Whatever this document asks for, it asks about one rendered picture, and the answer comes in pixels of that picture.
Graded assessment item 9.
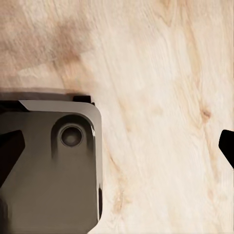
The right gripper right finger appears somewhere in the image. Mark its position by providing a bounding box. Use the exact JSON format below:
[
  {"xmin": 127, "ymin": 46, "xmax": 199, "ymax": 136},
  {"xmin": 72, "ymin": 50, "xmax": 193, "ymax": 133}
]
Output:
[{"xmin": 218, "ymin": 129, "xmax": 234, "ymax": 169}]

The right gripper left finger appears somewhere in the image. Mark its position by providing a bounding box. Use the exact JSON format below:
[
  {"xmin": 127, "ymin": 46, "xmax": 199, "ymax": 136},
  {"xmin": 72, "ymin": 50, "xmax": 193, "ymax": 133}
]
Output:
[{"xmin": 0, "ymin": 130, "xmax": 25, "ymax": 188}]

